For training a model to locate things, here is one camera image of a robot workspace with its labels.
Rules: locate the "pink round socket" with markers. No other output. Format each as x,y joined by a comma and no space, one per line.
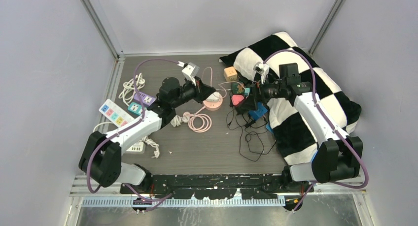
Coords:
212,106

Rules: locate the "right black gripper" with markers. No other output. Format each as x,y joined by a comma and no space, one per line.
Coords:
257,91

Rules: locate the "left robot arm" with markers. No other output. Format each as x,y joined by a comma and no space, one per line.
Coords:
102,156

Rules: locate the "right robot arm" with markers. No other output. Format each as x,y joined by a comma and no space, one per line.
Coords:
338,155

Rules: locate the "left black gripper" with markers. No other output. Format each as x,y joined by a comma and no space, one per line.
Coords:
201,91

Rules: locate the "purple power strip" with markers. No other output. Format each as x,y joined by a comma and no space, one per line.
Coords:
146,99

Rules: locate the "blue cube socket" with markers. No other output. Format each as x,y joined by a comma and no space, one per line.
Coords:
259,112

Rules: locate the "orange cube socket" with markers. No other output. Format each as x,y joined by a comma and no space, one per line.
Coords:
230,74

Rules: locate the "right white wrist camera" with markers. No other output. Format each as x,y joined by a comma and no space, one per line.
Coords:
263,70

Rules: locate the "dark green cube socket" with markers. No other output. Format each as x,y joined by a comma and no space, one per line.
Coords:
237,88

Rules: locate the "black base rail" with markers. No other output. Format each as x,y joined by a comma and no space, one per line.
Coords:
219,186

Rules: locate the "teal usb power strip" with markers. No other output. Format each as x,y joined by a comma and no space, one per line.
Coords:
135,108

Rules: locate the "pink plug adapter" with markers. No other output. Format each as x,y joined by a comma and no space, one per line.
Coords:
237,99

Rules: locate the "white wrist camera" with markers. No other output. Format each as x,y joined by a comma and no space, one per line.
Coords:
190,71
263,70

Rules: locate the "small teal adapters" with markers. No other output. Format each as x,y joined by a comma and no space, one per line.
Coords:
247,92

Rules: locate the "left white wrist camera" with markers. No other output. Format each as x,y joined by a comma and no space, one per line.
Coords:
190,71

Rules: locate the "white colourful power strip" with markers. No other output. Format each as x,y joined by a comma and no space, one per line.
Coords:
115,113

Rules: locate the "white charger block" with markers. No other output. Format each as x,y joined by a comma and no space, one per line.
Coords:
214,97

